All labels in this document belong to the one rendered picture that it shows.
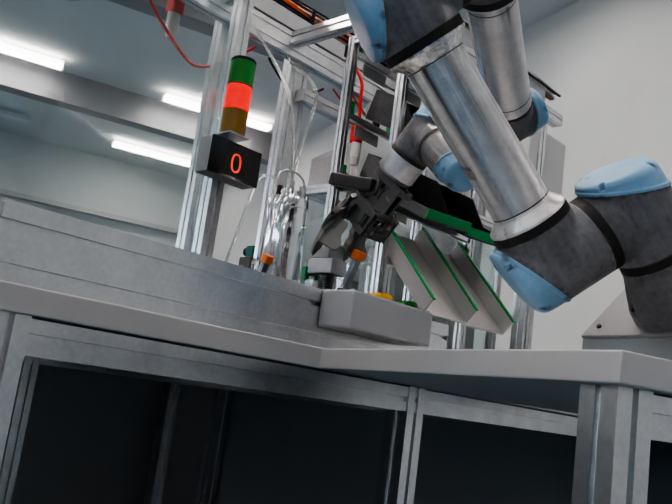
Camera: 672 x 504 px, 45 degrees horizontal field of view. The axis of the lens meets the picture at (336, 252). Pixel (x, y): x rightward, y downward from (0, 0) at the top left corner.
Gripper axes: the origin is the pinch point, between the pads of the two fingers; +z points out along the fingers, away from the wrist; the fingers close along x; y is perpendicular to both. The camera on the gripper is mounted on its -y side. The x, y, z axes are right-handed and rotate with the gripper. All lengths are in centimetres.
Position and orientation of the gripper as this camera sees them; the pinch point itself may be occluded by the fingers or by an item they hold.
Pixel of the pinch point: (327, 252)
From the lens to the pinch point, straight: 158.3
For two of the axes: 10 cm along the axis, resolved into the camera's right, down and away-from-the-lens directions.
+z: -5.7, 7.7, 3.0
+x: 6.7, 2.3, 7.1
